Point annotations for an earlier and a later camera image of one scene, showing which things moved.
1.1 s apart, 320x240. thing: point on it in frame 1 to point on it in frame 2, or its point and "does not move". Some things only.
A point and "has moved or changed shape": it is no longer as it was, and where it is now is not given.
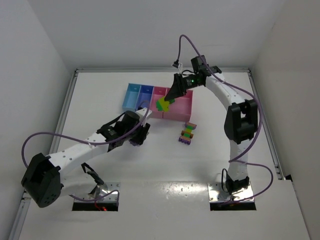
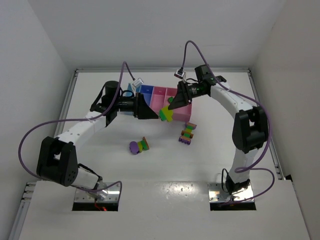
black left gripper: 139,134 to 137,106
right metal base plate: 216,194 does not move
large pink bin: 181,110 does not move
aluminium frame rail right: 265,124 does not move
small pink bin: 158,93 does not move
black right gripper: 179,83 to 184,92
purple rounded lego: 134,143 has moved or changed shape
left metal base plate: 111,197 does not move
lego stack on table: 187,134 does not move
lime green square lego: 165,105 to 168,113
